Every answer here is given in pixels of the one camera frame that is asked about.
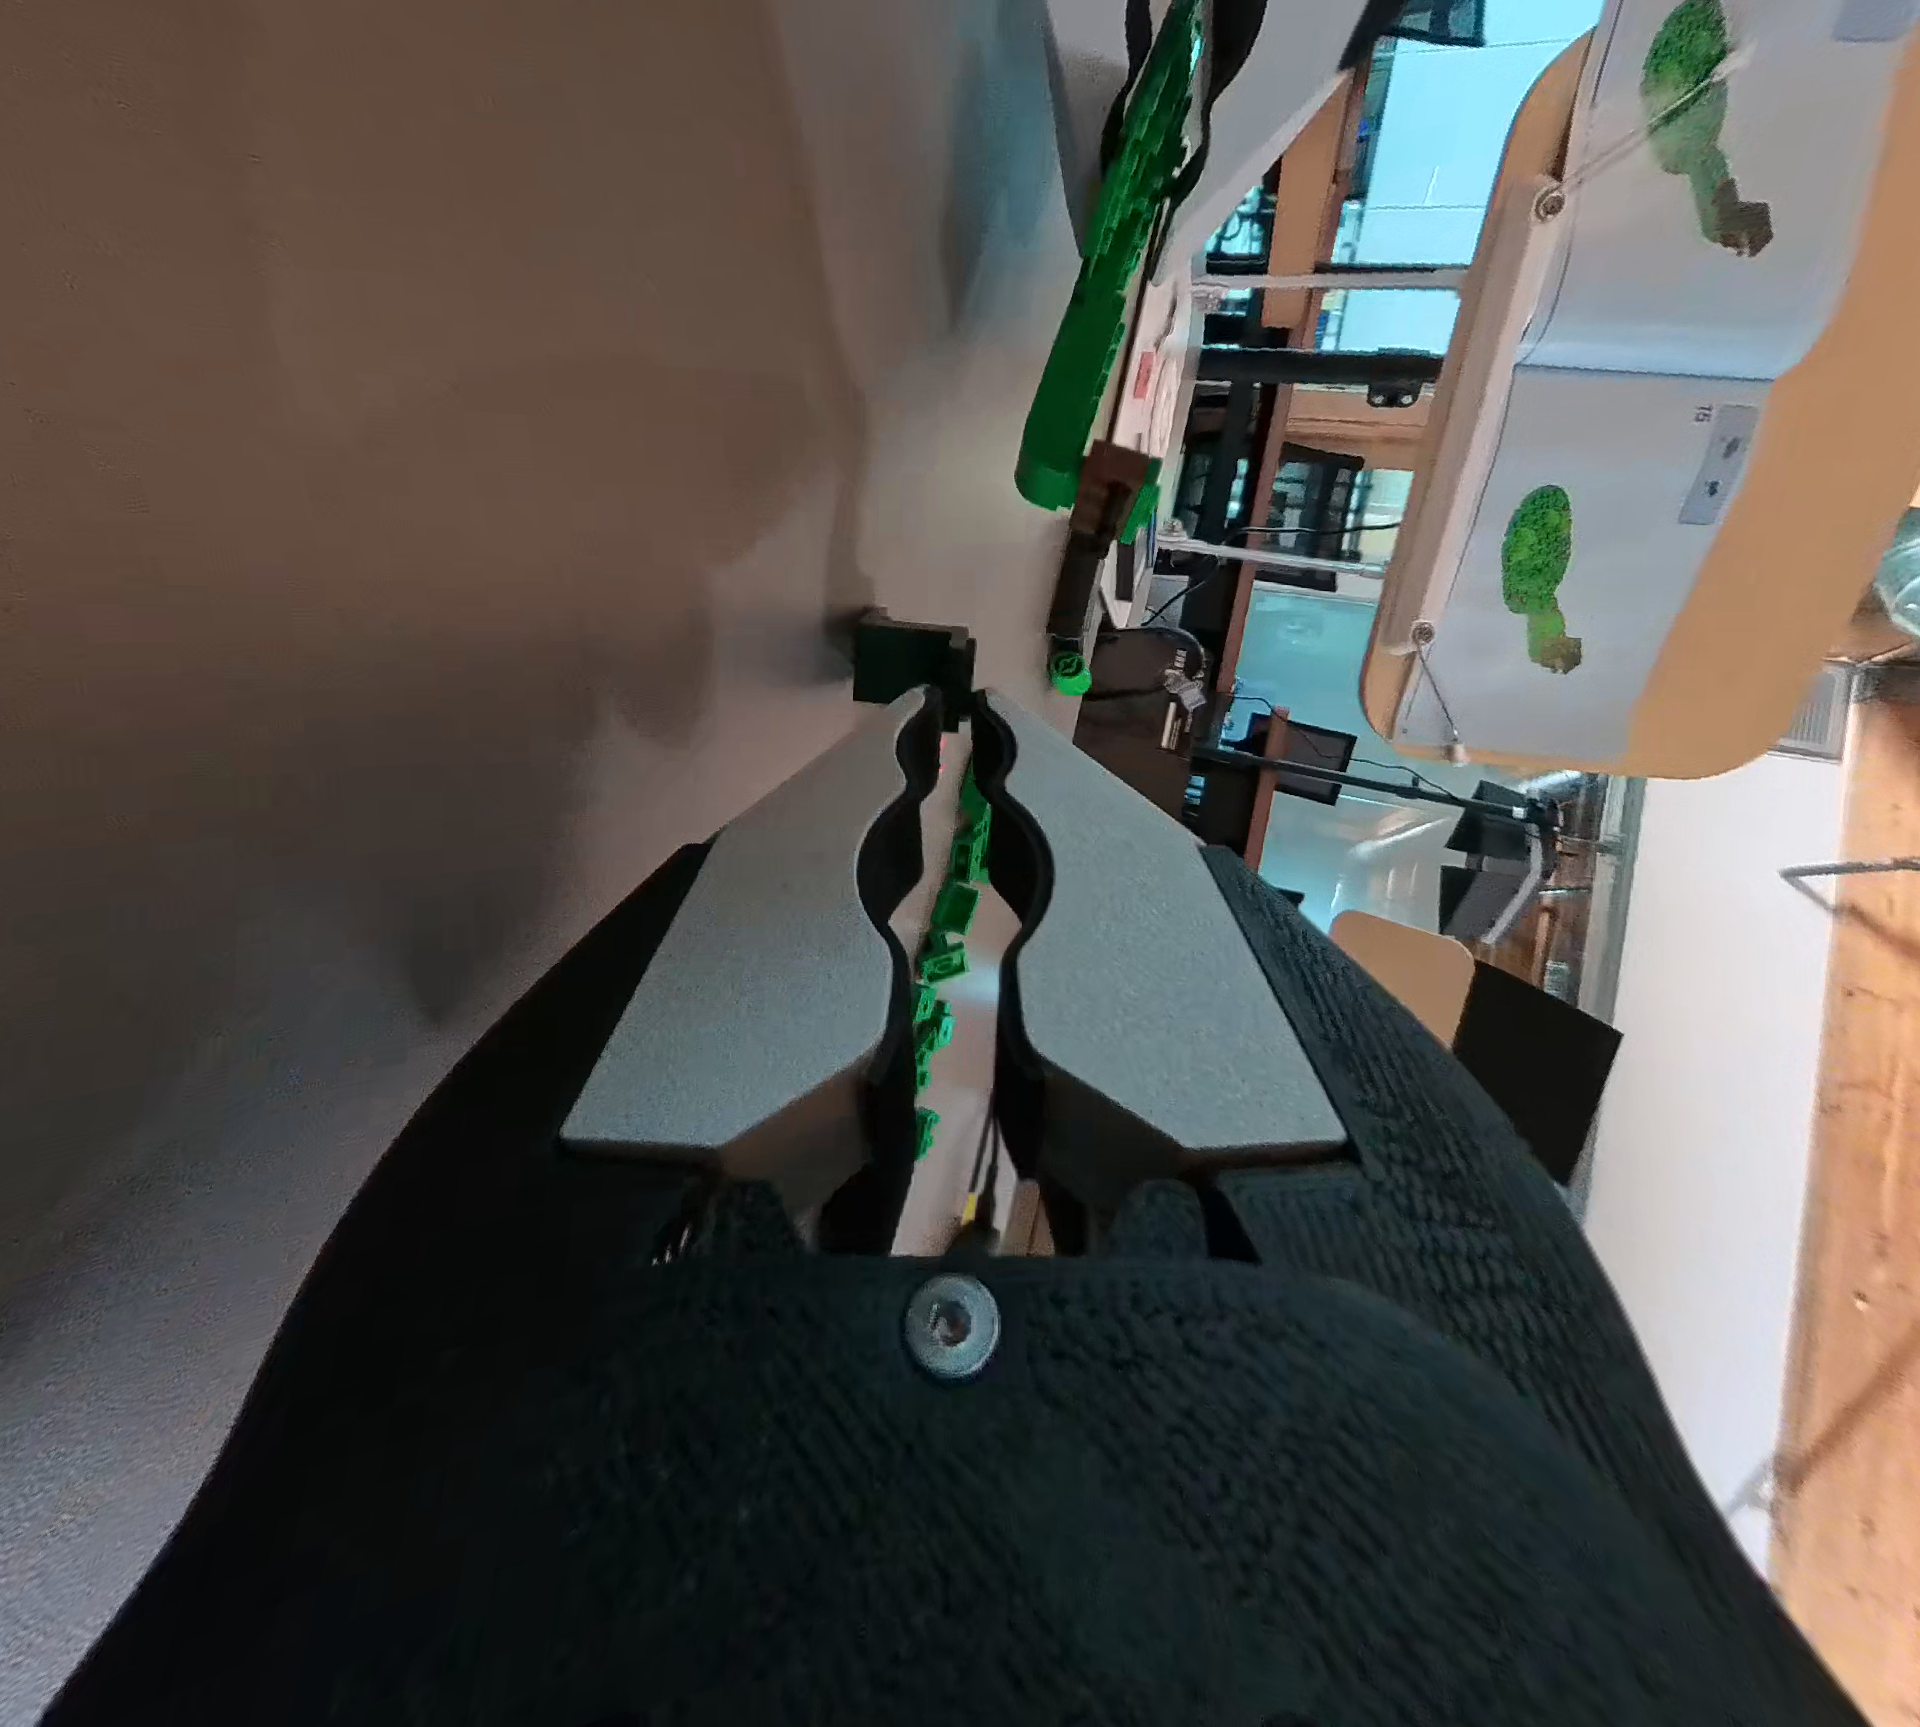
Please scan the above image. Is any green brick leaf build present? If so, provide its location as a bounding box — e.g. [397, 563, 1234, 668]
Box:
[1017, 0, 1213, 700]

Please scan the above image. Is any tan board with black panel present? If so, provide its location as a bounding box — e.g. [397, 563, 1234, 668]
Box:
[1327, 910, 1627, 1186]

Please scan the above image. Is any dark green brick bracket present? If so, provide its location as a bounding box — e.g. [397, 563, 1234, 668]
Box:
[853, 612, 979, 728]

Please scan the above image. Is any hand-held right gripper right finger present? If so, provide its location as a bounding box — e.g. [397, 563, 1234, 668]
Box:
[967, 692, 1350, 1256]

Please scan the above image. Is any wooden book stand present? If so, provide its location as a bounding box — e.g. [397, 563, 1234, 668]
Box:
[1356, 0, 1920, 776]

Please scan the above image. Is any small dark framed screen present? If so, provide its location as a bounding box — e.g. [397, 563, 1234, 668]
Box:
[1267, 720, 1360, 806]

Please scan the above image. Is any black cable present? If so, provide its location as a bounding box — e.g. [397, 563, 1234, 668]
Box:
[956, 1104, 1004, 1252]

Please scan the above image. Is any grey desk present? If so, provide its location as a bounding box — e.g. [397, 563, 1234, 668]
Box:
[0, 0, 1211, 1722]

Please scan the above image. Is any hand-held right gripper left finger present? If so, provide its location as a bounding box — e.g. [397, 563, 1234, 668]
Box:
[559, 690, 963, 1256]

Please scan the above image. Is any row of green brick pieces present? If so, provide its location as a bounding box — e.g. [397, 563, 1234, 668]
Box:
[907, 768, 996, 1160]

